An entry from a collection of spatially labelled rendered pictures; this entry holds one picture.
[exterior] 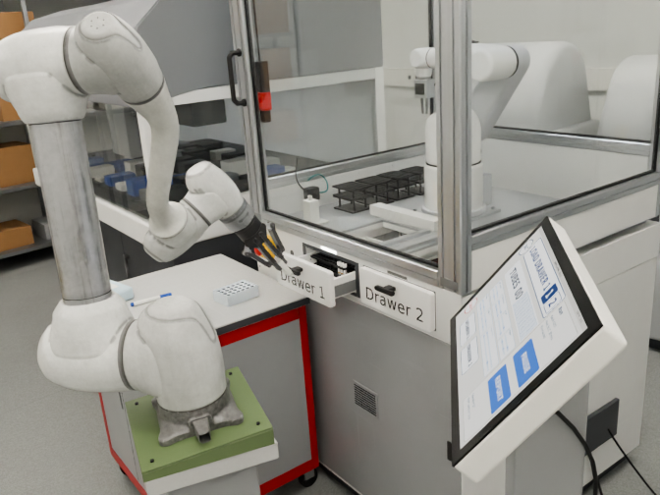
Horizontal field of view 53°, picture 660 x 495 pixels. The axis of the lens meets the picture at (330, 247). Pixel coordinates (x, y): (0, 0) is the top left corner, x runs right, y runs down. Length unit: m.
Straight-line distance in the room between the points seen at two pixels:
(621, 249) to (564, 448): 1.09
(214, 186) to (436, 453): 0.97
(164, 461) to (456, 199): 0.87
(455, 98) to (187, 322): 0.77
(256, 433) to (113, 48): 0.81
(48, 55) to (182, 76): 1.28
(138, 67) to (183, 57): 1.28
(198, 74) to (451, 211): 1.35
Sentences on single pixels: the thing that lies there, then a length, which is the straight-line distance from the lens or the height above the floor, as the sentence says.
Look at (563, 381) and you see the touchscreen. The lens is 0.99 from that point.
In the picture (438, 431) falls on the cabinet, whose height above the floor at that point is 0.51.
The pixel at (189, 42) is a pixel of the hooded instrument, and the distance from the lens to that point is 2.65.
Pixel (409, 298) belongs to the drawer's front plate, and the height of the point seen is 0.89.
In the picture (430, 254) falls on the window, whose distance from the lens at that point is 1.74.
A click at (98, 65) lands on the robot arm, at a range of 1.35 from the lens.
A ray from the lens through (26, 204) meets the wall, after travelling 6.02.
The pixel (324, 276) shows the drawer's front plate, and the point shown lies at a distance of 1.92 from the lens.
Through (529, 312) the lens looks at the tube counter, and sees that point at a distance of 1.17.
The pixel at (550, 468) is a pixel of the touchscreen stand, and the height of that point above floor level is 0.83.
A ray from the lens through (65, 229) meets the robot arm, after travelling 1.45.
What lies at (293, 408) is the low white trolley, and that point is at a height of 0.37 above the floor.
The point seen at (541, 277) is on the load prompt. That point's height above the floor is 1.15.
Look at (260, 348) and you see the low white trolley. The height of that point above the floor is 0.63.
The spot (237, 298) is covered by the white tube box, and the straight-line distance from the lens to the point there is 2.19.
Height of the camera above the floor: 1.60
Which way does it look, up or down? 18 degrees down
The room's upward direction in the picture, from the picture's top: 4 degrees counter-clockwise
